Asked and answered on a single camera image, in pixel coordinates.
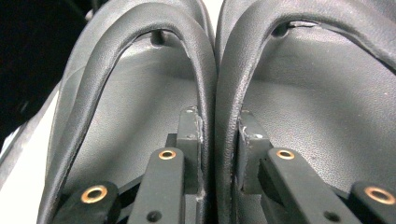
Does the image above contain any black flip-flop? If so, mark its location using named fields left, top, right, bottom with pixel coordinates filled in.
left=36, top=0, right=218, bottom=224
left=214, top=0, right=396, bottom=224

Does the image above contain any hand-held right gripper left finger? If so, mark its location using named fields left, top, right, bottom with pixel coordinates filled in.
left=166, top=105, right=205, bottom=196

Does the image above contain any white shoe rack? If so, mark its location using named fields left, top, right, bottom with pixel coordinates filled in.
left=0, top=0, right=225, bottom=224

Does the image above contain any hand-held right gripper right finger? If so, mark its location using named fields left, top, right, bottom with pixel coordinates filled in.
left=236, top=110, right=273, bottom=192

